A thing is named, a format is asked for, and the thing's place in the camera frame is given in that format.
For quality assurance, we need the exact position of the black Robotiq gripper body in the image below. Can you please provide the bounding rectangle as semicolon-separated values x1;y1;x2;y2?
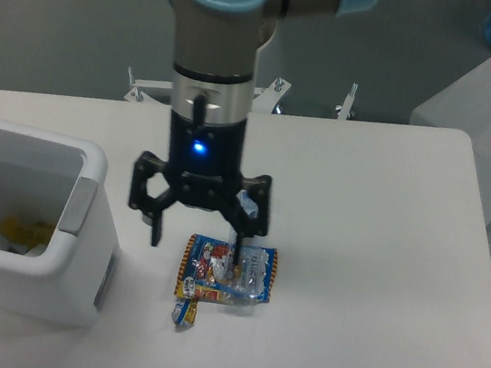
164;112;246;211

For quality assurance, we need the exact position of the clear plastic bottle with blue cap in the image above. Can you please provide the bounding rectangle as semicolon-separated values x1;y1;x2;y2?
204;186;273;310

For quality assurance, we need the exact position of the small torn blue wrapper piece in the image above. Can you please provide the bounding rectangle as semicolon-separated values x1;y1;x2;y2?
171;298;198;330

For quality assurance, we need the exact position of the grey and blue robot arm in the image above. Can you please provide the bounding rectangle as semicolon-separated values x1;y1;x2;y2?
129;0;379;244

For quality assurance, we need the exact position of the yellow wrapper inside trash can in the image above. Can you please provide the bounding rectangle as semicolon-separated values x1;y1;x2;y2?
0;216;55;248

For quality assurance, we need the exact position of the white plastic trash can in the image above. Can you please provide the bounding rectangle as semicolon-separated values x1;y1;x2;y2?
0;121;120;327

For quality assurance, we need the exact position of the blue cartoon snack bag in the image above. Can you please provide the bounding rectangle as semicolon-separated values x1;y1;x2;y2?
173;235;278;305

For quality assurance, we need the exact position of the silver clamp with blue knob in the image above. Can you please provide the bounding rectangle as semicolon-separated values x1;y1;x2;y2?
335;82;359;121

